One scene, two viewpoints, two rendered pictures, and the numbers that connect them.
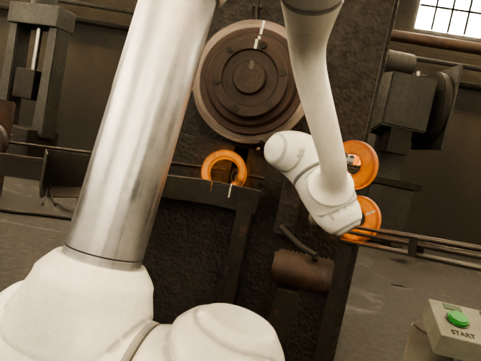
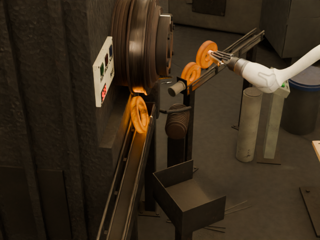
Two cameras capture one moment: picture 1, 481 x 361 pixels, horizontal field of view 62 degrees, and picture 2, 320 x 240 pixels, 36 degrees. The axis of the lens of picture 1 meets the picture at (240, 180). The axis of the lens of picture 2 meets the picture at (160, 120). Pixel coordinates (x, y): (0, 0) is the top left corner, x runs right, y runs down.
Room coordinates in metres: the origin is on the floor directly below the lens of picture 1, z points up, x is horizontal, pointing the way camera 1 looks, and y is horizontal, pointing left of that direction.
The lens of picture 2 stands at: (1.52, 2.08, 2.10)
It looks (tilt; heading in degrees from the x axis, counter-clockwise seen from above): 34 degrees down; 270
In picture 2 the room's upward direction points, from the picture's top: straight up
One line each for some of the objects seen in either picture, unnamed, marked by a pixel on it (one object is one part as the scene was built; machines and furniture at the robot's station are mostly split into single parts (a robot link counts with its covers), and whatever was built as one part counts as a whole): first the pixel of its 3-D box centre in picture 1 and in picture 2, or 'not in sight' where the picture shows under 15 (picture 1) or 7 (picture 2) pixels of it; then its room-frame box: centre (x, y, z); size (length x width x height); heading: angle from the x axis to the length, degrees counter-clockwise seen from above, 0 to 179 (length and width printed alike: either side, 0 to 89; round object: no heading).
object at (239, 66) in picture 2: not in sight; (242, 67); (1.10, -0.18, 0.88); 0.09 x 0.06 x 0.09; 48
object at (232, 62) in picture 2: not in sight; (230, 62); (1.16, -0.23, 0.88); 0.09 x 0.08 x 0.07; 138
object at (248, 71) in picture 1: (250, 78); (165, 45); (1.50, 0.04, 1.11); 0.28 x 0.06 x 0.28; 83
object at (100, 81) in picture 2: not in sight; (104, 70); (1.75, 0.35, 1.15); 0.26 x 0.02 x 0.18; 83
